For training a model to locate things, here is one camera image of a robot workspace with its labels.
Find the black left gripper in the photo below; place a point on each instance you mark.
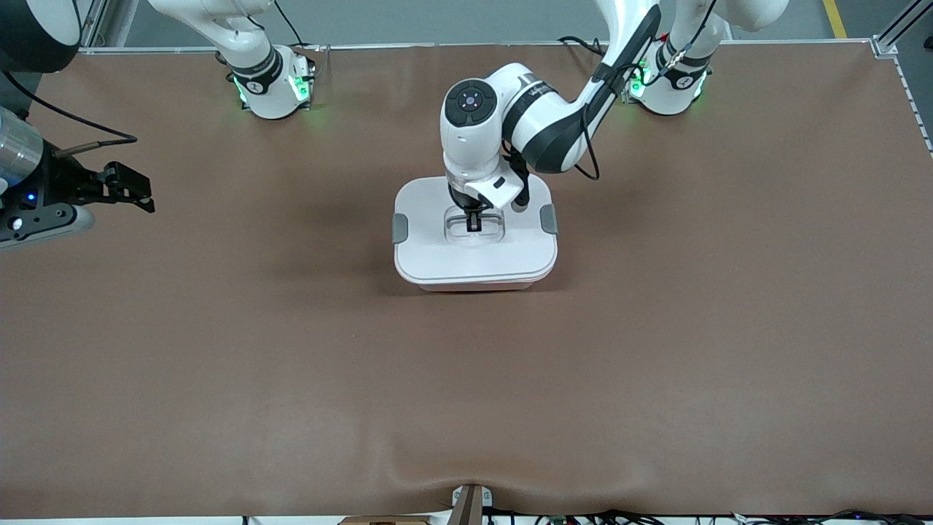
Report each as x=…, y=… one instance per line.
x=460, y=197

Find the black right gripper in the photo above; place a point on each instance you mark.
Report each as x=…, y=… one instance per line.
x=65, y=179

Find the white box lid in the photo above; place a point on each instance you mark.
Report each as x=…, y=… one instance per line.
x=430, y=255

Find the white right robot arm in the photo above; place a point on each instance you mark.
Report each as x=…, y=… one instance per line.
x=270, y=87

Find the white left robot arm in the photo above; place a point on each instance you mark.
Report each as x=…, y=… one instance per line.
x=481, y=146

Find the pink plastic box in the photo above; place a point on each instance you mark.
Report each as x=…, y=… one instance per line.
x=474, y=289

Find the brown table mat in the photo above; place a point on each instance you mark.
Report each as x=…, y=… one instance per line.
x=466, y=401

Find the brown cardboard piece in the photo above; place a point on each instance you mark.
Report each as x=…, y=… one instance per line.
x=383, y=520

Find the aluminium frame profile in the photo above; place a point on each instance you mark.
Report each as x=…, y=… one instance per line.
x=900, y=25
x=98, y=22

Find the aluminium table edge rail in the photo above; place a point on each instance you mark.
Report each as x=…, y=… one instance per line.
x=437, y=45

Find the wooden camera mount post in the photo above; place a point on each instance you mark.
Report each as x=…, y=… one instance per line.
x=470, y=507

